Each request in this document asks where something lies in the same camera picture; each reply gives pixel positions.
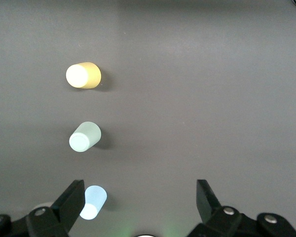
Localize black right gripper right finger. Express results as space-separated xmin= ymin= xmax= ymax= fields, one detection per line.
xmin=196 ymin=179 xmax=296 ymax=237

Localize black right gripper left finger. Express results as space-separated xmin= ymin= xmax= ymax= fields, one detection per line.
xmin=0 ymin=179 xmax=86 ymax=237

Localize pale green plastic cup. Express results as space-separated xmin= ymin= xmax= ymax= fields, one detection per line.
xmin=69 ymin=121 xmax=102 ymax=153

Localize yellow plastic cup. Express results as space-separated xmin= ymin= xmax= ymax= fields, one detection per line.
xmin=65 ymin=61 xmax=102 ymax=89

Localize light blue plastic cup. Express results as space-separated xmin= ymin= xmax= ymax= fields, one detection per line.
xmin=79 ymin=185 xmax=108 ymax=220

